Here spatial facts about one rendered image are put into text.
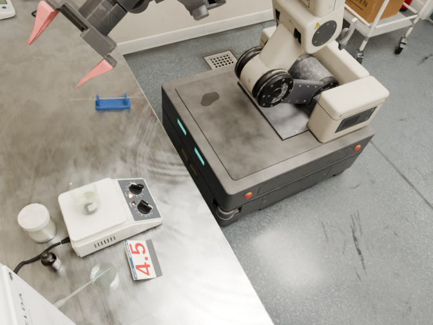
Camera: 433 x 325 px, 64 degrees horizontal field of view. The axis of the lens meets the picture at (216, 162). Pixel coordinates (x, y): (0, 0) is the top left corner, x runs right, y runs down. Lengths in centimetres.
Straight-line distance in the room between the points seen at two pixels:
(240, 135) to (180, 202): 71
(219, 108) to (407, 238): 114
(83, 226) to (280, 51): 95
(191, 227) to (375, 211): 131
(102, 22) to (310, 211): 145
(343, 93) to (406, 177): 84
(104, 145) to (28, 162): 19
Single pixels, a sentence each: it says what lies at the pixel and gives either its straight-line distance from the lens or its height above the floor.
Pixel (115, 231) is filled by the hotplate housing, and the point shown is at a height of 82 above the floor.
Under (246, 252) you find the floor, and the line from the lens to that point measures 167.
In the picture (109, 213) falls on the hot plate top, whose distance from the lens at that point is 79.
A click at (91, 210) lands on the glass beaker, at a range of 77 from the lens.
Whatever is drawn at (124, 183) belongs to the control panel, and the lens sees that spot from 86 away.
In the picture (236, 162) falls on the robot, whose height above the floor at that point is 37.
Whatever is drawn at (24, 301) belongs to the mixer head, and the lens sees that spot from 23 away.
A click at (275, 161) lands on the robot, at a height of 36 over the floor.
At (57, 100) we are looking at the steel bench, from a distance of 114.
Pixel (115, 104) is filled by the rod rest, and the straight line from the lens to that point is 109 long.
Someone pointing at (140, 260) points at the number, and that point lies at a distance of 81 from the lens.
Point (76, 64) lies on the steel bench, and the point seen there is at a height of 75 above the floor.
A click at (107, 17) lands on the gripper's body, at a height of 119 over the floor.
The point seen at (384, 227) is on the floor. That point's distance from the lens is 198.
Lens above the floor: 153
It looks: 55 degrees down
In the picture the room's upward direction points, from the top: 10 degrees clockwise
